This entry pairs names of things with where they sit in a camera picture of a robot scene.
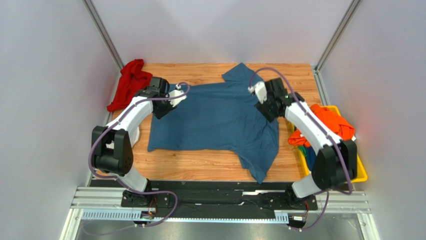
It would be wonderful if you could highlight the teal blue t shirt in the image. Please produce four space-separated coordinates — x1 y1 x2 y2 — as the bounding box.
147 63 280 183

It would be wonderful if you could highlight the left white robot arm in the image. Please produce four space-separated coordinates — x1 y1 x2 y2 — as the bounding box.
88 77 188 207

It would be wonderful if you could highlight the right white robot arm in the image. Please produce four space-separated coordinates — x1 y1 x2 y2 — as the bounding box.
248 78 358 205

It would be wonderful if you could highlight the white mesh laundry bag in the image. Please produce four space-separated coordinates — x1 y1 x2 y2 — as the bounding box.
106 128 140 149

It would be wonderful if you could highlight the red t shirt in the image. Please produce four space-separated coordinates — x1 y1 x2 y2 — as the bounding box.
106 59 153 112

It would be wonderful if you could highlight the navy blue t shirt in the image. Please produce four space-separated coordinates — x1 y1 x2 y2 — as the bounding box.
304 146 317 171

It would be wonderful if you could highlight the orange t shirt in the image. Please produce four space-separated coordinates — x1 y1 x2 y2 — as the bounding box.
288 104 356 148

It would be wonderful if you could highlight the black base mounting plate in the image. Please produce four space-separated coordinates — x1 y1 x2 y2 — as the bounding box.
121 180 318 220

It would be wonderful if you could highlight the yellow plastic bin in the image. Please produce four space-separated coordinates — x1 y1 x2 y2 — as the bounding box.
287 105 368 183

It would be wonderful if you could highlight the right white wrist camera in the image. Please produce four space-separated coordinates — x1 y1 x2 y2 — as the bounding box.
248 81 268 104

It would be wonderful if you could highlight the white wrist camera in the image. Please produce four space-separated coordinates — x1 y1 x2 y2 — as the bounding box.
248 81 268 104
168 88 187 108

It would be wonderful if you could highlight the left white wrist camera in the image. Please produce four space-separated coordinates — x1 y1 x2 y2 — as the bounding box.
168 88 187 108

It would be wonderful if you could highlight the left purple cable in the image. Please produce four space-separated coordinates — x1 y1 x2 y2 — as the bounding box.
87 81 191 228

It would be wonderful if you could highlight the aluminium frame rail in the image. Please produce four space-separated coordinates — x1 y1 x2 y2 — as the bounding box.
60 180 380 240

